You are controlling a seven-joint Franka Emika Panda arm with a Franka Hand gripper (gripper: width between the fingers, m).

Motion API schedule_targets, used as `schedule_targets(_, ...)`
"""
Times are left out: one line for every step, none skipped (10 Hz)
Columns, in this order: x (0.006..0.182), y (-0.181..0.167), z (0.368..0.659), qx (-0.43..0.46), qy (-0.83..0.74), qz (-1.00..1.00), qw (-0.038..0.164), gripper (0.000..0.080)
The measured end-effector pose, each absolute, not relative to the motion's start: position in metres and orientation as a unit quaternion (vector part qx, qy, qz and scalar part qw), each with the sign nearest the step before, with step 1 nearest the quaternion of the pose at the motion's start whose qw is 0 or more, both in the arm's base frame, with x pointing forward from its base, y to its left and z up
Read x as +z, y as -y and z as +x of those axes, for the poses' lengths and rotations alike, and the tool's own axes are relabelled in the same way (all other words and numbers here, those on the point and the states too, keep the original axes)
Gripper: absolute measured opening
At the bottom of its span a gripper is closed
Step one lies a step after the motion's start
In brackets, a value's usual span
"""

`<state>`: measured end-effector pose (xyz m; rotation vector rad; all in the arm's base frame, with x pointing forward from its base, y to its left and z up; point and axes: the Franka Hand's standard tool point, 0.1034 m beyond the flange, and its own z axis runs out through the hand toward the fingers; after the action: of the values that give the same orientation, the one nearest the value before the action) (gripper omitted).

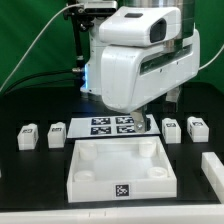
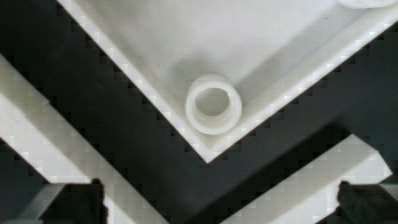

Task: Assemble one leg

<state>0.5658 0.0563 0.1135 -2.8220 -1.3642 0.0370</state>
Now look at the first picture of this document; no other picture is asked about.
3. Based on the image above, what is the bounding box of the white marker sheet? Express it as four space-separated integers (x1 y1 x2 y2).
66 114 161 139

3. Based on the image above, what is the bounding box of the grey camera on mount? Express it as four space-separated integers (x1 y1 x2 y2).
83 0 118 15

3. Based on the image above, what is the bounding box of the black cable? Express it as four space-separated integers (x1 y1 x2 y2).
0 68 84 96

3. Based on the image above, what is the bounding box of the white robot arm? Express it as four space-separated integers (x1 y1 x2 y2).
81 0 200 132

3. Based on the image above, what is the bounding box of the black camera stand pole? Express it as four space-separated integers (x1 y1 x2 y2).
63 6 93 68

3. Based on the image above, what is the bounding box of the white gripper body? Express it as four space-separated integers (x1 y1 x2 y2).
99 6 200 113

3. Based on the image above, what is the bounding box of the white cable right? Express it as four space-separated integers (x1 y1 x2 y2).
198 43 224 72

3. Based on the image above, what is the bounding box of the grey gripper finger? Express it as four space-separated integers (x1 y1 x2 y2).
131 110 146 132
166 87 181 103

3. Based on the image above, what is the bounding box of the white square tabletop tray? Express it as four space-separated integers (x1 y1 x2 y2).
67 136 177 203

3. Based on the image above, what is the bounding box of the white camera cable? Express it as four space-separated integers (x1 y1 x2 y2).
0 3 83 94

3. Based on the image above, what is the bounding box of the white obstacle wall block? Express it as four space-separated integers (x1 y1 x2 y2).
201 152 224 204

